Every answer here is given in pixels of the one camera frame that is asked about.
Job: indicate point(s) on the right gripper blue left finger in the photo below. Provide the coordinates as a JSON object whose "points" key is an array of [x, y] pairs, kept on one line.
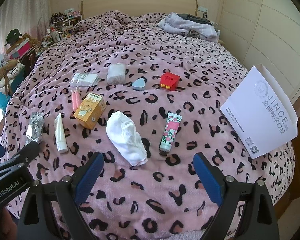
{"points": [[37, 219]]}

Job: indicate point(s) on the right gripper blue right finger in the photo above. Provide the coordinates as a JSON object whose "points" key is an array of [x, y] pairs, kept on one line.
{"points": [[258, 220]]}

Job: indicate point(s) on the silver foil packet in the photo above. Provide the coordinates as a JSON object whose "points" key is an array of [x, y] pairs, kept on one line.
{"points": [[35, 127]]}

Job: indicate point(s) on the white cream tube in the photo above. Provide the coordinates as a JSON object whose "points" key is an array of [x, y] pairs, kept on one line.
{"points": [[60, 135]]}

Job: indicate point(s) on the orange cartoon bear box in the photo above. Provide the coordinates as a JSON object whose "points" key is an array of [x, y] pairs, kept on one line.
{"points": [[90, 110]]}

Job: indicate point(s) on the pink tubes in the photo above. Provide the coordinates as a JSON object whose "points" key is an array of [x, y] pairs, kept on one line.
{"points": [[75, 98]]}

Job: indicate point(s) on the white cloth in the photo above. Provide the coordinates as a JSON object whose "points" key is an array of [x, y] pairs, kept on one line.
{"points": [[121, 131]]}

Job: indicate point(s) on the white plastic wipes packet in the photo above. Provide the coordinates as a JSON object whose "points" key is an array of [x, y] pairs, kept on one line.
{"points": [[84, 80]]}

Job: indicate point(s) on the floral hand cream tube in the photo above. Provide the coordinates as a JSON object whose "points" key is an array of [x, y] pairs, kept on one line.
{"points": [[171, 128]]}

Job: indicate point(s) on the clear cotton swab box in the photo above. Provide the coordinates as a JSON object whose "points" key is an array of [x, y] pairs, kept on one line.
{"points": [[116, 74]]}

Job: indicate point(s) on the red toy block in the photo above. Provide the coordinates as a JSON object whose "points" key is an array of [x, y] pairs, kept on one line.
{"points": [[169, 81]]}

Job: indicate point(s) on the white cardboard box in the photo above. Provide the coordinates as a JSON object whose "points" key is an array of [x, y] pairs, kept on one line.
{"points": [[261, 113]]}

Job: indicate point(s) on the pink book box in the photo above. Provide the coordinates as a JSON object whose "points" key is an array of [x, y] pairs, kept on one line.
{"points": [[18, 47]]}

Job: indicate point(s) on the dark green cap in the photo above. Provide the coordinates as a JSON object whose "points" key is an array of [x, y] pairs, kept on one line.
{"points": [[13, 36]]}

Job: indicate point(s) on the pink leopard print blanket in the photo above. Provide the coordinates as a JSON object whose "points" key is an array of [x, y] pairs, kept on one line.
{"points": [[164, 196]]}

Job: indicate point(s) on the cluttered side shelf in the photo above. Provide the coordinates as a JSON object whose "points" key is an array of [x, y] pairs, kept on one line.
{"points": [[61, 26]]}

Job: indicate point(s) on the beige wooden headboard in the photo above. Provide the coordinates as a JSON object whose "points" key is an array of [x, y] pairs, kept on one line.
{"points": [[90, 8]]}

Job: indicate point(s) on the white folded clothes pile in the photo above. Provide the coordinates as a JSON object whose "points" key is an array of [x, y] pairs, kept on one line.
{"points": [[174, 24]]}

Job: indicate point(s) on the dark folded garment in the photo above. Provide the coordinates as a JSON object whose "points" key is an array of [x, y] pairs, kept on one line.
{"points": [[196, 19]]}

